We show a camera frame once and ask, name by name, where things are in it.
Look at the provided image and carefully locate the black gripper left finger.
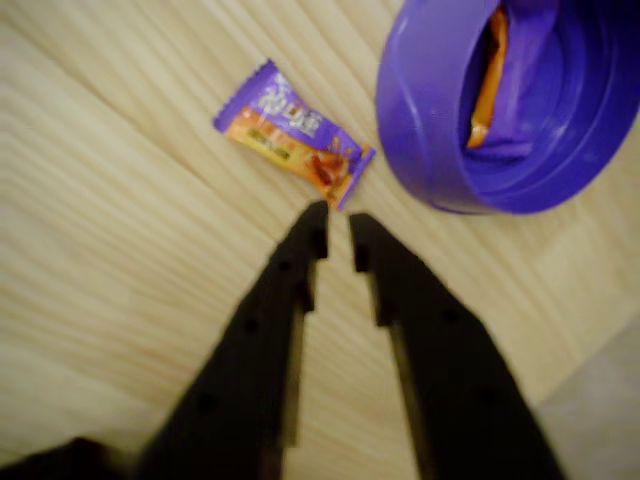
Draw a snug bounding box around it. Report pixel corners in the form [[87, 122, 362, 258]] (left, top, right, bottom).
[[139, 199, 331, 480]]

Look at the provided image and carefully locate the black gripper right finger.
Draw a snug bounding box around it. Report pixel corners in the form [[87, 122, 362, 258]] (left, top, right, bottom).
[[348, 212, 569, 480]]

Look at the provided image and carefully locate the purple orange candy wrapper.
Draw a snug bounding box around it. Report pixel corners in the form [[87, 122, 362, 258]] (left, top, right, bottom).
[[464, 0, 569, 161], [212, 58, 377, 212]]

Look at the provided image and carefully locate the purple plastic bowl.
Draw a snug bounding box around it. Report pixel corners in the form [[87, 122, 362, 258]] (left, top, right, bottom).
[[374, 0, 640, 216]]

